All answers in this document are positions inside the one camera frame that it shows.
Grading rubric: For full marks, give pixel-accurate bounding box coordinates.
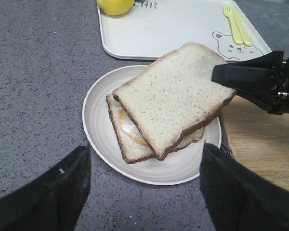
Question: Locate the bread slice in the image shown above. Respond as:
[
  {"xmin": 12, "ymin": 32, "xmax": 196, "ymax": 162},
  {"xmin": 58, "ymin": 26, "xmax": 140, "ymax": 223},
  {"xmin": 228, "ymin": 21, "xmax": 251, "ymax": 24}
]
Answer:
[
  {"xmin": 106, "ymin": 93, "xmax": 205, "ymax": 165},
  {"xmin": 112, "ymin": 43, "xmax": 236, "ymax": 161}
]

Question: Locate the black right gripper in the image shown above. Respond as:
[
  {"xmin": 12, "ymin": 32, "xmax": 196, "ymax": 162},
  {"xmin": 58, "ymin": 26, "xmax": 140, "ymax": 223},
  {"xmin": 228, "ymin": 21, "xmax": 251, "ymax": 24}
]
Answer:
[{"xmin": 211, "ymin": 51, "xmax": 289, "ymax": 115}]

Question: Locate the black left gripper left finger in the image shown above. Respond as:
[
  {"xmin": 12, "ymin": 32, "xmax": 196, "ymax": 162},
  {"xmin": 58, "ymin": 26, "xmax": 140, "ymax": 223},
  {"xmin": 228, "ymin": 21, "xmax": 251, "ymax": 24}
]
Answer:
[{"xmin": 0, "ymin": 146, "xmax": 91, "ymax": 231}]

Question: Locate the yellow lemon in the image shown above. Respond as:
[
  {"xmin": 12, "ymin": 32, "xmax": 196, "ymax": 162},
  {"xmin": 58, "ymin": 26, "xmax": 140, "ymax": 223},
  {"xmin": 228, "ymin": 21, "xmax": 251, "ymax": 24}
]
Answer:
[{"xmin": 97, "ymin": 0, "xmax": 134, "ymax": 16}]

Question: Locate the white bear-print tray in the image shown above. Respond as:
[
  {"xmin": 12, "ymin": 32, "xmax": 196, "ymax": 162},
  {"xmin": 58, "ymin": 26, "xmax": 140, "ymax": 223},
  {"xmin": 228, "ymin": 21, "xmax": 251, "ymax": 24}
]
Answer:
[{"xmin": 98, "ymin": 0, "xmax": 271, "ymax": 62}]

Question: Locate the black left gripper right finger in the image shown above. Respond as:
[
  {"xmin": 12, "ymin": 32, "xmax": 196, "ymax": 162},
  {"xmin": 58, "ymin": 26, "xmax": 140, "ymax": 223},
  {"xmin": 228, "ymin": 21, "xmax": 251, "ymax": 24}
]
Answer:
[{"xmin": 200, "ymin": 143, "xmax": 289, "ymax": 231}]

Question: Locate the wooden cutting board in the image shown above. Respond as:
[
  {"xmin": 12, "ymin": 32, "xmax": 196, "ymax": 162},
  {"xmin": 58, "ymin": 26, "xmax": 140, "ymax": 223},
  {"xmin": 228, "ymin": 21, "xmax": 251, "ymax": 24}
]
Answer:
[{"xmin": 221, "ymin": 96, "xmax": 289, "ymax": 191}]

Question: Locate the yellow plastic knife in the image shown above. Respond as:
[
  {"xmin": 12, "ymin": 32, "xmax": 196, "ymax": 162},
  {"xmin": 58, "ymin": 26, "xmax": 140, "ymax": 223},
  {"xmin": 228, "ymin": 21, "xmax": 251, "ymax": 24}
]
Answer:
[{"xmin": 230, "ymin": 6, "xmax": 253, "ymax": 47}]

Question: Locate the fried egg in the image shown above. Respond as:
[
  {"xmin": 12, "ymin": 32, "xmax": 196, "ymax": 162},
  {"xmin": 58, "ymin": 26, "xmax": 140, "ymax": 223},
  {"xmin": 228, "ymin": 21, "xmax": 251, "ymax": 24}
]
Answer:
[{"xmin": 118, "ymin": 109, "xmax": 148, "ymax": 146}]

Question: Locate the metal cutting board handle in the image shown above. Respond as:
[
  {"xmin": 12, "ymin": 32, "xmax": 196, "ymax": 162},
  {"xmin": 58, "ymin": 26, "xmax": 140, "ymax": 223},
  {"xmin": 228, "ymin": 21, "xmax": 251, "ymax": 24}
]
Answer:
[{"xmin": 219, "ymin": 115, "xmax": 233, "ymax": 156}]

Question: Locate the white round plate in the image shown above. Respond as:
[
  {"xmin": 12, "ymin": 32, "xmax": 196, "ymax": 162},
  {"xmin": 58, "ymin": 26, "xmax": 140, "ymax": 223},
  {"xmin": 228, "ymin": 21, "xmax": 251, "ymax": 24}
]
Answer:
[{"xmin": 82, "ymin": 65, "xmax": 222, "ymax": 185}]

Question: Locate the yellow plastic fork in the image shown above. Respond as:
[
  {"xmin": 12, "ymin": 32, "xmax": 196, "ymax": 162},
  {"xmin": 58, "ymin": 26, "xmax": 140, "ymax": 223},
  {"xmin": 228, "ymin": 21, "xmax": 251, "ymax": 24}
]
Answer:
[{"xmin": 223, "ymin": 5, "xmax": 244, "ymax": 45}]

